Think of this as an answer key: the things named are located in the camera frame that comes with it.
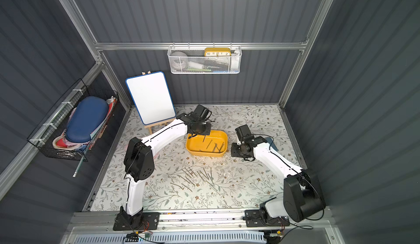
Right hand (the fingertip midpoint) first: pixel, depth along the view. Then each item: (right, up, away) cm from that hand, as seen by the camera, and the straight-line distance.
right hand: (238, 150), depth 87 cm
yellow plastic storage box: (-12, +1, +12) cm, 17 cm away
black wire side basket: (-77, +10, -25) cm, 81 cm away
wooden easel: (-52, +13, +13) cm, 55 cm away
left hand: (-15, +10, +4) cm, 18 cm away
